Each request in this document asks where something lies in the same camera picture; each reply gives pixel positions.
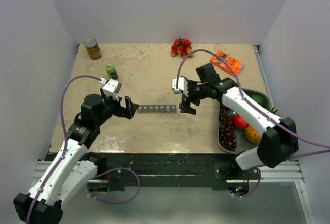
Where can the red toy apple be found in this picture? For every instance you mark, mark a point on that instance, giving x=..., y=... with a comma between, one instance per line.
x=240, y=122

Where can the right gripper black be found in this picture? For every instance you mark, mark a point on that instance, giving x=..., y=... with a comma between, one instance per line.
x=185, y=106

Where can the green lidded pill bottle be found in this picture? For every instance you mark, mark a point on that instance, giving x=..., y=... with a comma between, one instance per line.
x=111, y=71

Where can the grey fruit tray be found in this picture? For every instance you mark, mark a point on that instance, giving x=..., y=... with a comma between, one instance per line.
x=242, y=142

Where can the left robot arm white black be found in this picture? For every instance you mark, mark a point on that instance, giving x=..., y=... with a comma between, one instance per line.
x=72, y=167

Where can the green toy avocado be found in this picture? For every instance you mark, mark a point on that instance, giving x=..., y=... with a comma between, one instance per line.
x=259, y=99

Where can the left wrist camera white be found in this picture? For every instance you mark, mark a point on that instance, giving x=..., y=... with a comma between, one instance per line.
x=110, y=88

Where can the orange cardboard box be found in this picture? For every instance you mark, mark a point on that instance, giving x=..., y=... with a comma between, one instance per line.
x=227, y=63

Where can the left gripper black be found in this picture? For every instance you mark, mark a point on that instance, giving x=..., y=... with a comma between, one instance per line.
x=127, y=112

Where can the tin can fruit label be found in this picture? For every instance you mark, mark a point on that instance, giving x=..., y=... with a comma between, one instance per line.
x=92, y=48

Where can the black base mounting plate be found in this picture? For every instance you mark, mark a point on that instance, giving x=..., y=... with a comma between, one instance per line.
x=215, y=171

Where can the aluminium frame rail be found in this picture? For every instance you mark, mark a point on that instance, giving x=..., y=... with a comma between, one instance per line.
x=284, y=173

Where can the red toy fruit bunch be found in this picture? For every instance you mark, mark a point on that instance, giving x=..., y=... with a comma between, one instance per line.
x=181, y=47

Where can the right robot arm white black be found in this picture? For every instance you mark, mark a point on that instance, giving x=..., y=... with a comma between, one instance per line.
x=278, y=141

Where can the toy pineapple orange yellow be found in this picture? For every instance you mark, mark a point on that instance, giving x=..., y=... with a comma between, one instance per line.
x=252, y=135

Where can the dark red toy grapes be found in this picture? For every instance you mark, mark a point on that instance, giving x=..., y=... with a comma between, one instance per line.
x=227, y=137

